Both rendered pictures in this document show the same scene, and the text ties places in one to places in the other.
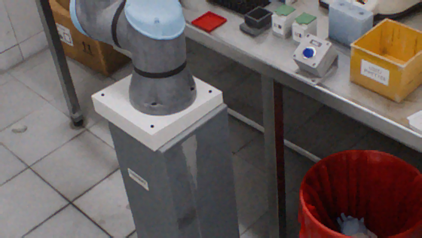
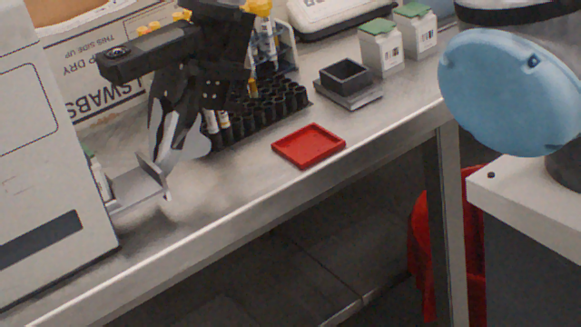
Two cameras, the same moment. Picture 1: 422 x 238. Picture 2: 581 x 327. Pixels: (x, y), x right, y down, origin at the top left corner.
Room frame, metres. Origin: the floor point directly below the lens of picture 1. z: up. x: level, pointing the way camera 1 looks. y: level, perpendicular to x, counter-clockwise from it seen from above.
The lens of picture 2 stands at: (1.36, 0.70, 1.39)
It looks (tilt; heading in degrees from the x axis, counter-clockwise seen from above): 34 degrees down; 280
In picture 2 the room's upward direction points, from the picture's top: 12 degrees counter-clockwise
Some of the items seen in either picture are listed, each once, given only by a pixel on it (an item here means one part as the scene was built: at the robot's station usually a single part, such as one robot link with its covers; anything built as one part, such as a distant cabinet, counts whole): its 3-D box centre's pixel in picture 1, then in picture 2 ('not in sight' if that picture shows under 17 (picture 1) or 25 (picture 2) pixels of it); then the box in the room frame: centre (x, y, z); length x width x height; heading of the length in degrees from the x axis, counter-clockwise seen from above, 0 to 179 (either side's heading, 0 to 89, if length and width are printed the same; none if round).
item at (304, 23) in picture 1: (304, 30); (415, 31); (1.32, -0.31, 0.91); 0.05 x 0.04 x 0.07; 128
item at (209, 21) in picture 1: (209, 21); (308, 144); (1.47, -0.09, 0.88); 0.07 x 0.07 x 0.01; 38
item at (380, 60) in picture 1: (392, 59); not in sight; (1.13, -0.46, 0.93); 0.13 x 0.13 x 0.10; 37
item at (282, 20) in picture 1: (283, 21); (380, 47); (1.37, -0.27, 0.91); 0.05 x 0.04 x 0.07; 128
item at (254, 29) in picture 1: (258, 19); (346, 81); (1.42, -0.21, 0.89); 0.09 x 0.05 x 0.04; 126
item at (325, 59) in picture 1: (319, 52); not in sight; (1.21, -0.32, 0.92); 0.13 x 0.07 x 0.08; 128
